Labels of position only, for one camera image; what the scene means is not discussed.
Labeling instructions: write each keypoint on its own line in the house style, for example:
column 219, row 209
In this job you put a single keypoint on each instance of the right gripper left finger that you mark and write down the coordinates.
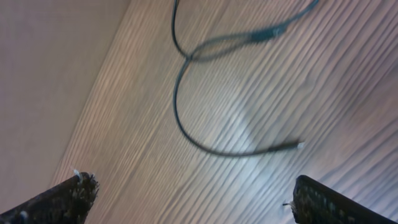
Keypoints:
column 66, row 203

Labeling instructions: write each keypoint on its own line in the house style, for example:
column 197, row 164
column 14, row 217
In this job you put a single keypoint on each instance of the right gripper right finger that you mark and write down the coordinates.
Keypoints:
column 315, row 203

